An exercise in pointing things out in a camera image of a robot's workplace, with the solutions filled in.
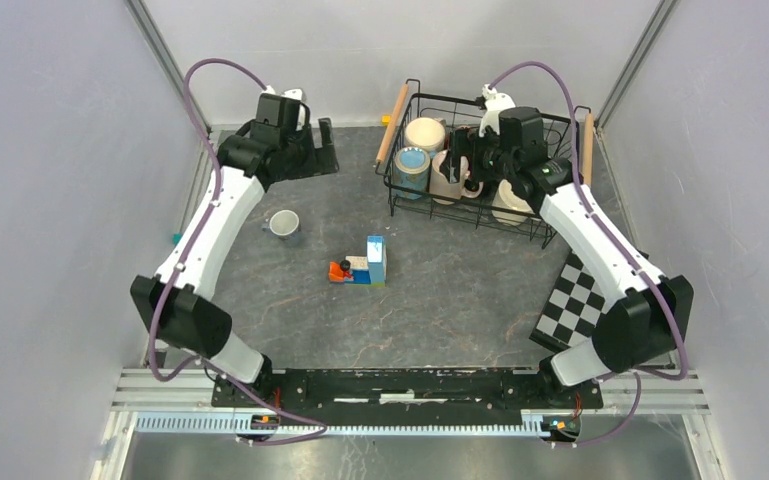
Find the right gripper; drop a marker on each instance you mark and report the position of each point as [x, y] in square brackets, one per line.
[458, 147]

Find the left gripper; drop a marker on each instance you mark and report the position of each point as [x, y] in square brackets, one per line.
[321, 161]

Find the pink mug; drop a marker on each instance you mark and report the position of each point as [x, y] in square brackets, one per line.
[444, 192]

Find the grey blue small cup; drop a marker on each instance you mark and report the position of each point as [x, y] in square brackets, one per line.
[284, 225]

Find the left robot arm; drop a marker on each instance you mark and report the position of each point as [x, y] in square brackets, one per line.
[175, 304]

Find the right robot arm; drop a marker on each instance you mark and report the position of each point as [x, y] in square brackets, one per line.
[648, 312]

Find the cream floral mug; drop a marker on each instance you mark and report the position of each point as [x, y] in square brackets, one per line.
[425, 133]

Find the blue mug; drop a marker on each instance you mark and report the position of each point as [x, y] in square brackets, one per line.
[411, 173]

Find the cream cup lower right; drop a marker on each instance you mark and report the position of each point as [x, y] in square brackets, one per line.
[511, 202]

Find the toy block structure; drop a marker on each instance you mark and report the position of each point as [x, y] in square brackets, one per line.
[370, 269]

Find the checkerboard calibration board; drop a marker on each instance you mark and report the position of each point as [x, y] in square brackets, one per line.
[573, 309]

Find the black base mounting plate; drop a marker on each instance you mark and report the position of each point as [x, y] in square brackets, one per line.
[421, 396]

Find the black wire dish rack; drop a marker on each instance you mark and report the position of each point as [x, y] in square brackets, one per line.
[474, 207]

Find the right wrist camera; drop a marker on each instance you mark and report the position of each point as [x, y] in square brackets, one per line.
[494, 104]

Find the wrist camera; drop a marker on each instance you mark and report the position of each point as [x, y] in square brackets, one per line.
[494, 104]
[299, 95]

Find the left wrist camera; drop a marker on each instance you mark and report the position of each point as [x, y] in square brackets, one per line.
[299, 95]

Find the slotted cable duct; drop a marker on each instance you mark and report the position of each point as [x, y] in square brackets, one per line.
[235, 423]

